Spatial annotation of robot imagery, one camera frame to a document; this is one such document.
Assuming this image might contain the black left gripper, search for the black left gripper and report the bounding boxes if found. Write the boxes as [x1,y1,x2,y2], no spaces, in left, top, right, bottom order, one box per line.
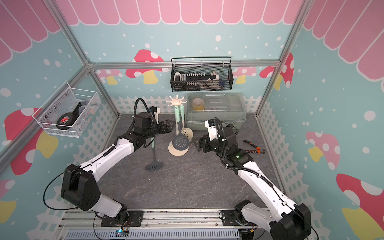
[144,119,176,139]

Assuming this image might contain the beige skimmer green handle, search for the beige skimmer green handle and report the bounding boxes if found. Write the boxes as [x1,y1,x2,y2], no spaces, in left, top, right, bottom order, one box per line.
[179,104,194,141]

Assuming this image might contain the grey slotted skimmer green handle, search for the grey slotted skimmer green handle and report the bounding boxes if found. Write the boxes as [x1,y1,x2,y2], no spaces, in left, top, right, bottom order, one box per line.
[145,141,163,172]

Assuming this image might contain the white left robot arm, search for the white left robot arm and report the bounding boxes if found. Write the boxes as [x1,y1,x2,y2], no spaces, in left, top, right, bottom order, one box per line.
[59,105,175,228]

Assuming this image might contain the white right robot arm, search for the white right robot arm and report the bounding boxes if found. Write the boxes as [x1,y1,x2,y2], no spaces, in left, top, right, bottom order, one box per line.
[196,118,320,240]

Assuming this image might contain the beige utensil rack stand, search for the beige utensil rack stand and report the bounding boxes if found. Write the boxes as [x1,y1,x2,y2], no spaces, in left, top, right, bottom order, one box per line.
[167,95,190,157]

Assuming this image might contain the green storage box clear lid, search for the green storage box clear lid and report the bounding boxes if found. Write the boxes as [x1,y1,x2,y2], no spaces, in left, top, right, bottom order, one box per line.
[185,92,247,131]

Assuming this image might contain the orange black pliers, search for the orange black pliers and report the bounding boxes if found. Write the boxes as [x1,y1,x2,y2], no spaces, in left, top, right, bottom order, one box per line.
[243,140,266,154]

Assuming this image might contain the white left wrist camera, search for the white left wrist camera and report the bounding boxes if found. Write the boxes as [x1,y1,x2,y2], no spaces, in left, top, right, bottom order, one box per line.
[149,106,161,123]

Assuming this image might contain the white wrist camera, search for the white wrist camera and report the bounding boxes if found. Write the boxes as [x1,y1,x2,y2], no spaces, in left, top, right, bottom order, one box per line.
[205,119,218,141]
[149,106,161,123]

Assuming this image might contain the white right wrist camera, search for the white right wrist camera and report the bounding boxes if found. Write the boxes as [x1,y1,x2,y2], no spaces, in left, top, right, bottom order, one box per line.
[205,119,218,141]

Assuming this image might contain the black wire wall basket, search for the black wire wall basket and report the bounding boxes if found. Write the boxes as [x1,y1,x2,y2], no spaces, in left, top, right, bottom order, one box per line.
[170,57,234,92]

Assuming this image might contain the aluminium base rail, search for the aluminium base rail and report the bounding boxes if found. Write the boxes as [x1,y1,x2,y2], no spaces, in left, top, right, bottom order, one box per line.
[53,209,272,240]

